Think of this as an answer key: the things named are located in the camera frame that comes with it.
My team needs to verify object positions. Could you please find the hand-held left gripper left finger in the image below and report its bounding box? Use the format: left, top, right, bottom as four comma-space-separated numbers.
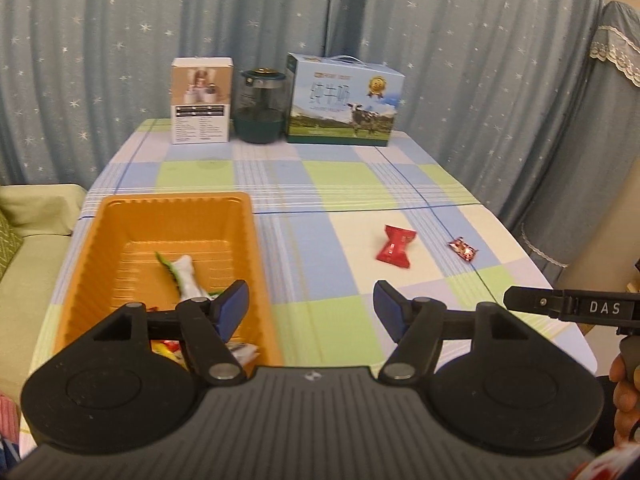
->
92, 281, 249, 386

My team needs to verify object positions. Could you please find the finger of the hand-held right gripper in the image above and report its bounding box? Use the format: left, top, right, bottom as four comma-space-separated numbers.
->
503, 286, 566, 318

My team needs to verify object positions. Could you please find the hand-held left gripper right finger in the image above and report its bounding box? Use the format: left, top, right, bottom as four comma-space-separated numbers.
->
374, 281, 531, 386

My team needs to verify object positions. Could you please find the green snack packet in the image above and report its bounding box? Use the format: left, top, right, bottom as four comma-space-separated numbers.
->
154, 252, 223, 307

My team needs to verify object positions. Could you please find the large red candy packet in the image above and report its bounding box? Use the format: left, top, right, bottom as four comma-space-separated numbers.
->
376, 225, 418, 269

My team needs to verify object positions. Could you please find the orange plastic tray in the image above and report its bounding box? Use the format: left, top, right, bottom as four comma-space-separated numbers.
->
52, 191, 286, 368

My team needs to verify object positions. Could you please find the person's right hand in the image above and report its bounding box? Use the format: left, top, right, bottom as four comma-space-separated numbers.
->
609, 352, 640, 448

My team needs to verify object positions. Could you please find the plaid tablecloth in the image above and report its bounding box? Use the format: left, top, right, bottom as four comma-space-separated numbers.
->
30, 117, 598, 376

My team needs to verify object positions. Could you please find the red white clothing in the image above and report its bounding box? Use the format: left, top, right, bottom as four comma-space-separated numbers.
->
572, 447, 640, 480

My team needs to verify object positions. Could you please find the lace-trimmed blue cover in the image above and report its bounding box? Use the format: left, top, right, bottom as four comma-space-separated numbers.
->
520, 0, 640, 281

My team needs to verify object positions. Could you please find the dark green lidded jar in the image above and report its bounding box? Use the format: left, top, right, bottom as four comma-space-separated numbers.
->
234, 67, 289, 145

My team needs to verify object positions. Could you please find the light green sofa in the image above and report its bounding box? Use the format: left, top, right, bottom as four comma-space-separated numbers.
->
0, 184, 88, 401

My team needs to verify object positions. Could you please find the white product box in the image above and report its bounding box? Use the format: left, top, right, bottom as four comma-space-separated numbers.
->
170, 57, 234, 145

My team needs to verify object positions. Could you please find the blue milk carton box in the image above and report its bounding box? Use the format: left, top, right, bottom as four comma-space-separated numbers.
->
285, 52, 406, 148

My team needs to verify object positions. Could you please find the green patterned pillow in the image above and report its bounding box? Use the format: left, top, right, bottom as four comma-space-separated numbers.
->
0, 210, 24, 281

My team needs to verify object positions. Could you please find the blue star curtain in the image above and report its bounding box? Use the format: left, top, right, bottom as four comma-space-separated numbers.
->
0, 0, 618, 271

